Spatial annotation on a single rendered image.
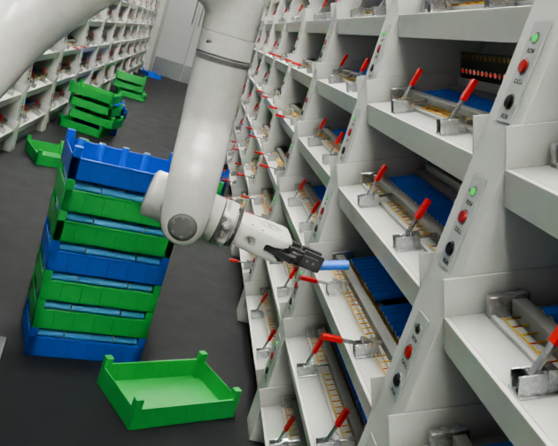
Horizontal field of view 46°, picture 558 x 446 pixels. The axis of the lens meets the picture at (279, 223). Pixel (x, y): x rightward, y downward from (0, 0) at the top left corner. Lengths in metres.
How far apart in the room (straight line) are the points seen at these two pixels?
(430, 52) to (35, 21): 0.85
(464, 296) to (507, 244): 0.08
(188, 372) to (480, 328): 1.20
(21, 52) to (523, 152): 0.65
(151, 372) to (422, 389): 1.07
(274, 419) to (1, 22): 1.07
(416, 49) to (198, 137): 0.60
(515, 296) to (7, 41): 0.72
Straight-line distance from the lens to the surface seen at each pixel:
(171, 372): 1.86
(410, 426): 0.90
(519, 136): 0.81
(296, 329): 1.58
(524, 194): 0.77
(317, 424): 1.28
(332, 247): 1.52
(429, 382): 0.88
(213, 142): 1.08
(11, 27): 0.97
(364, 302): 1.26
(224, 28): 1.07
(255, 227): 1.14
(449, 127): 1.04
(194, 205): 1.05
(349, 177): 1.48
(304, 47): 2.85
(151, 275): 1.77
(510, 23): 0.96
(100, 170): 1.65
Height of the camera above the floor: 0.91
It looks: 14 degrees down
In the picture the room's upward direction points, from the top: 18 degrees clockwise
